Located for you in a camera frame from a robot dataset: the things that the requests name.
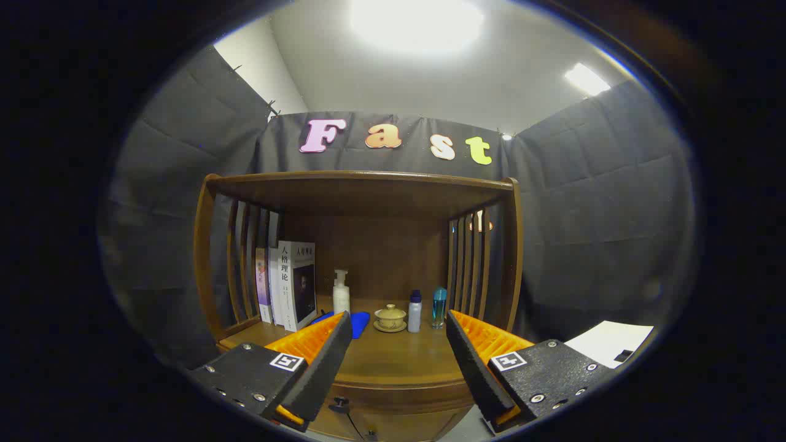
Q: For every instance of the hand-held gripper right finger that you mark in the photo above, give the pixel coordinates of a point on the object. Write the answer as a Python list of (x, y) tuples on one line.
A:
[(470, 368)]

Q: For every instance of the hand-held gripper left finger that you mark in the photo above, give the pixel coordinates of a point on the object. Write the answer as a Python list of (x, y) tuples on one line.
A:
[(328, 368)]

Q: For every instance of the wooden drawer with black knob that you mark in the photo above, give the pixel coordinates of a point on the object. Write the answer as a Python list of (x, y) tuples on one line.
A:
[(417, 423)]

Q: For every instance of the wooden countertop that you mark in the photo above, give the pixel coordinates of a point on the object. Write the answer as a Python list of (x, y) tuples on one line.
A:
[(399, 362)]

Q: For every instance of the white filing cabinet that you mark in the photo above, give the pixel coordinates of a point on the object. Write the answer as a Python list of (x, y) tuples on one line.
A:
[(605, 339)]

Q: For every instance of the wooden cabinet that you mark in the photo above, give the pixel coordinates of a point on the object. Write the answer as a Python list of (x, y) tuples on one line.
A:
[(368, 193)]

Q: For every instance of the blue cloth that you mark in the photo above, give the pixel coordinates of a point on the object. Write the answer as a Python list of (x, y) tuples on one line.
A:
[(361, 324)]

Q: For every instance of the clear blue bottle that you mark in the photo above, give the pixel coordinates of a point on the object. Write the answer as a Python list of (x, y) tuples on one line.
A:
[(439, 310)]

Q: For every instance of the white pump bottle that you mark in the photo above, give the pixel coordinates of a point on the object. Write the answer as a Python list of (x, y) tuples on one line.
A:
[(341, 298)]

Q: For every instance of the white bottle with blue cap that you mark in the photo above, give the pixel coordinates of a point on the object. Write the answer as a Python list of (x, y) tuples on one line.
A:
[(415, 316)]

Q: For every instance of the beige lidded teacup with saucer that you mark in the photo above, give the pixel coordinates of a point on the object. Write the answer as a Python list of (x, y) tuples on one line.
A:
[(390, 318)]

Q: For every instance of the thin white book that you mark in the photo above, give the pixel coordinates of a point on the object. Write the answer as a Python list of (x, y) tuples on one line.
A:
[(275, 288)]

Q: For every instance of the purple book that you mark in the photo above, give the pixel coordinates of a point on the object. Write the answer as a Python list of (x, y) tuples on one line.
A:
[(263, 288)]

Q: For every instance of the small ceiling light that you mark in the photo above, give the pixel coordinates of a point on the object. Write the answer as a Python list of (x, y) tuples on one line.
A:
[(586, 80)]

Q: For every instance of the large ceiling light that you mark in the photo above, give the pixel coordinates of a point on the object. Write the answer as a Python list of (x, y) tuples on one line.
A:
[(417, 24)]

